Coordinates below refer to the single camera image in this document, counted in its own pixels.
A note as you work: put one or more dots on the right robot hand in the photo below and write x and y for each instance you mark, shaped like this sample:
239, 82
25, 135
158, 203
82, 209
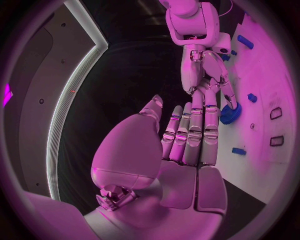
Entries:
194, 71

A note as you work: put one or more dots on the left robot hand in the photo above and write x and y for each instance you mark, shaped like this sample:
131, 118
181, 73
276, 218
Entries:
180, 187

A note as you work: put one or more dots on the blue gear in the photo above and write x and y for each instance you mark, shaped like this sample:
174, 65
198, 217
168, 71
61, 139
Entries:
230, 116

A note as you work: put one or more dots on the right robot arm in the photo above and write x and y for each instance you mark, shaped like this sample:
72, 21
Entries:
187, 18

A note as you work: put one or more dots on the white task board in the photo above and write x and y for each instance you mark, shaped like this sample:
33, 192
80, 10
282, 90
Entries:
262, 75

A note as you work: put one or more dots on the blue plug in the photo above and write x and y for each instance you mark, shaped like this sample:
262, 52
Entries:
226, 57

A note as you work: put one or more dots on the small blue peg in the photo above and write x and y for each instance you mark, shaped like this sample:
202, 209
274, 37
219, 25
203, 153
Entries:
234, 52

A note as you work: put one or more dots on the long blue cylinder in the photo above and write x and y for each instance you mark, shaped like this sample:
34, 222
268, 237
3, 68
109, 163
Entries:
245, 42

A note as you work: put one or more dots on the blue block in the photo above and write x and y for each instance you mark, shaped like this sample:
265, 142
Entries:
239, 151

